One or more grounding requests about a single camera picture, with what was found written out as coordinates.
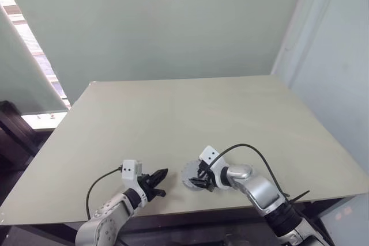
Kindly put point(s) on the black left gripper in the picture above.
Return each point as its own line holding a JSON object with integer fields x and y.
{"x": 145, "y": 185}

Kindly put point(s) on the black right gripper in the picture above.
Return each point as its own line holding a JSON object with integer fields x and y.
{"x": 211, "y": 178}

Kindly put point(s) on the grey round motor lid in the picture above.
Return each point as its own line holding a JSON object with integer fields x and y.
{"x": 188, "y": 172}

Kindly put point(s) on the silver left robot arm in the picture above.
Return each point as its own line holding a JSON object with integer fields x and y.
{"x": 106, "y": 220}

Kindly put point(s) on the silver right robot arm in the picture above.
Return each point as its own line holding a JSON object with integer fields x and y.
{"x": 259, "y": 191}

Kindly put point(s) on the dark wooden furniture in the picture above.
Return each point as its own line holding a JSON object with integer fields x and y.
{"x": 13, "y": 133}

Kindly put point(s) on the light grey box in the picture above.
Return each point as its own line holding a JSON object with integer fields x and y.
{"x": 348, "y": 223}

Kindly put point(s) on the pale window blind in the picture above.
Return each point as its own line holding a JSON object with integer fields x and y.
{"x": 20, "y": 84}

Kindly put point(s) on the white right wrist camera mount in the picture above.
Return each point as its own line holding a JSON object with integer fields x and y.
{"x": 209, "y": 153}

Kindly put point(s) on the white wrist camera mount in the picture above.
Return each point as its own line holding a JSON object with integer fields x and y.
{"x": 129, "y": 169}
{"x": 209, "y": 153}

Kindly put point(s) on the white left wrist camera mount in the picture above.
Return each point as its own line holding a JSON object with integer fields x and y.
{"x": 129, "y": 169}

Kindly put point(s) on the dark table frame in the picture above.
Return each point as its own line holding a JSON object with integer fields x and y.
{"x": 173, "y": 226}

